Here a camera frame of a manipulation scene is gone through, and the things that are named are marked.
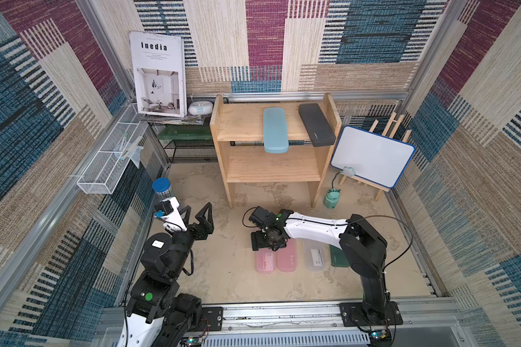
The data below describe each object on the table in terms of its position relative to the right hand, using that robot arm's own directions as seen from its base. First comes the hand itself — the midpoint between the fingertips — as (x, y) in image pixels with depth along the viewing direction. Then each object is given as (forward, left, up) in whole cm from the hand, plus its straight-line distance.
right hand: (260, 245), depth 88 cm
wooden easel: (+37, -55, +30) cm, 73 cm away
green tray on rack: (+40, +31, +25) cm, 57 cm away
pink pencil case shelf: (-7, -2, +1) cm, 7 cm away
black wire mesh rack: (+52, +44, +4) cm, 68 cm away
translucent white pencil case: (-4, -22, -1) cm, 22 cm away
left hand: (-1, +17, +30) cm, 35 cm away
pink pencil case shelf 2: (-6, -10, +1) cm, 12 cm away
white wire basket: (+25, +48, +33) cm, 63 cm away
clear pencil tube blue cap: (+16, +38, +18) cm, 45 cm away
